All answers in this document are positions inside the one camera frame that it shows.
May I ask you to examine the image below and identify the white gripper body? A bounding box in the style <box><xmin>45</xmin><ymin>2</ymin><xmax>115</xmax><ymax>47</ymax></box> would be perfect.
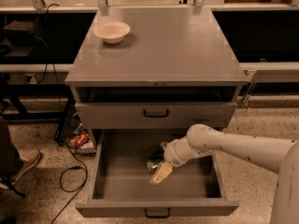
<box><xmin>164</xmin><ymin>140</ymin><xmax>190</xmax><ymax>167</ymax></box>

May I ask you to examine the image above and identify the green soda can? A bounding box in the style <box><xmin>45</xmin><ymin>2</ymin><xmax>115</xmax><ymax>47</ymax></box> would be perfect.
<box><xmin>146</xmin><ymin>150</ymin><xmax>164</xmax><ymax>174</ymax></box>

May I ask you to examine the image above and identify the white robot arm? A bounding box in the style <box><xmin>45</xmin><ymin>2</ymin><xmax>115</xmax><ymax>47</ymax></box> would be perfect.
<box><xmin>150</xmin><ymin>124</ymin><xmax>299</xmax><ymax>224</ymax></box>

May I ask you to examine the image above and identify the open grey middle drawer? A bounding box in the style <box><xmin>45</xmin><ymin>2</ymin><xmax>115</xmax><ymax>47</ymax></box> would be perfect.
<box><xmin>76</xmin><ymin>129</ymin><xmax>239</xmax><ymax>217</ymax></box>

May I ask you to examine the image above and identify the grey drawer cabinet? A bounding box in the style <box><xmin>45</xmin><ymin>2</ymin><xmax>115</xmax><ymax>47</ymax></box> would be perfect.
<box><xmin>66</xmin><ymin>7</ymin><xmax>247</xmax><ymax>141</ymax></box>

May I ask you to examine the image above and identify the orange snack bag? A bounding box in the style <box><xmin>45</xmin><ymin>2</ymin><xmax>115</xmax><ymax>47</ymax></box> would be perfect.
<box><xmin>70</xmin><ymin>132</ymin><xmax>90</xmax><ymax>148</ymax></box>

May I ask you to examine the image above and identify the white bowl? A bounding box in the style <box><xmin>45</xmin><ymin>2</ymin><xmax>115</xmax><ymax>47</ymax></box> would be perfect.
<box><xmin>93</xmin><ymin>21</ymin><xmax>131</xmax><ymax>44</ymax></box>

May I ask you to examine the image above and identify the tan shoe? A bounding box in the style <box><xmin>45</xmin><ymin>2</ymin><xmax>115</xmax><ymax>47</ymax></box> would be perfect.
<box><xmin>0</xmin><ymin>149</ymin><xmax>42</xmax><ymax>189</ymax></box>

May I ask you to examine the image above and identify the brown trouser leg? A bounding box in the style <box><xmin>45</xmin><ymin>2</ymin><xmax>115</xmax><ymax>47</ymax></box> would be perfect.
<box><xmin>0</xmin><ymin>117</ymin><xmax>23</xmax><ymax>177</ymax></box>

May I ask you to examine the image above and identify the black tripod leg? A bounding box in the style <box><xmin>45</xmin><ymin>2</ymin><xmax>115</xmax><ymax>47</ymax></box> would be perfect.
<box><xmin>0</xmin><ymin>177</ymin><xmax>25</xmax><ymax>198</ymax></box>

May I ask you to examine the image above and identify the black top drawer handle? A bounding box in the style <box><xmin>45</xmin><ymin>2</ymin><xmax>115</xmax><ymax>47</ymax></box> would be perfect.
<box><xmin>143</xmin><ymin>109</ymin><xmax>169</xmax><ymax>119</ymax></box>

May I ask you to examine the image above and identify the black drawer handle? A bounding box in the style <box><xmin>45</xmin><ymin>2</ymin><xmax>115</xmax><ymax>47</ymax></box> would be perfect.
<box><xmin>144</xmin><ymin>207</ymin><xmax>170</xmax><ymax>218</ymax></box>
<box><xmin>143</xmin><ymin>109</ymin><xmax>169</xmax><ymax>119</ymax></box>

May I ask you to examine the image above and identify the black middle drawer handle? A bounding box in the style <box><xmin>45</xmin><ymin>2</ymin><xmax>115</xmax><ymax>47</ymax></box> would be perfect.
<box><xmin>144</xmin><ymin>207</ymin><xmax>170</xmax><ymax>218</ymax></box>

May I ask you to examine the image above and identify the black floor cable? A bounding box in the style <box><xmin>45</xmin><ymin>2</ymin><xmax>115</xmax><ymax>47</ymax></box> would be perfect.
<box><xmin>50</xmin><ymin>140</ymin><xmax>89</xmax><ymax>224</ymax></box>

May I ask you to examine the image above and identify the black hanging cable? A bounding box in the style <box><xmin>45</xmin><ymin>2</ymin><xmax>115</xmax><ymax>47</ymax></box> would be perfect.
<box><xmin>34</xmin><ymin>3</ymin><xmax>64</xmax><ymax>110</ymax></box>

